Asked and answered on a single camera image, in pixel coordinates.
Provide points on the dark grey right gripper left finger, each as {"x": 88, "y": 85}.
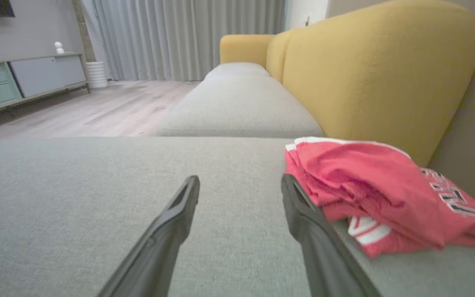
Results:
{"x": 159, "y": 247}

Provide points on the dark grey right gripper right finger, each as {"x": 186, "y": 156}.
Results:
{"x": 324, "y": 255}

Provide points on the red basketball shorts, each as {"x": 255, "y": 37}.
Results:
{"x": 344, "y": 177}

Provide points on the grey sofa seat cushion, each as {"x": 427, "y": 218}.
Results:
{"x": 241, "y": 107}
{"x": 235, "y": 70}
{"x": 76, "y": 206}

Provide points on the red lettered basketball jersey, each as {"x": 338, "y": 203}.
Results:
{"x": 468, "y": 214}

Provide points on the white ribbed floor vase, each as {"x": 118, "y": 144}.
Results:
{"x": 96, "y": 76}

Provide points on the yellow sofa backrest cushion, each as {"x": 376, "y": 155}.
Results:
{"x": 276, "y": 53}
{"x": 365, "y": 74}

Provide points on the grey and teal tv cabinet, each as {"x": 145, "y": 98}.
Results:
{"x": 43, "y": 74}

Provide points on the grey pleated curtain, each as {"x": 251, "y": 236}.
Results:
{"x": 179, "y": 37}

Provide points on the yellow sofa armrest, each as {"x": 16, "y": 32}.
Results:
{"x": 241, "y": 49}

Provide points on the small white figurine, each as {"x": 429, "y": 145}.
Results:
{"x": 59, "y": 47}

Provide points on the brown wooden pole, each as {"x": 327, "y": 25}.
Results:
{"x": 83, "y": 29}

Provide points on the white door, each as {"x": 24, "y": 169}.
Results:
{"x": 303, "y": 12}

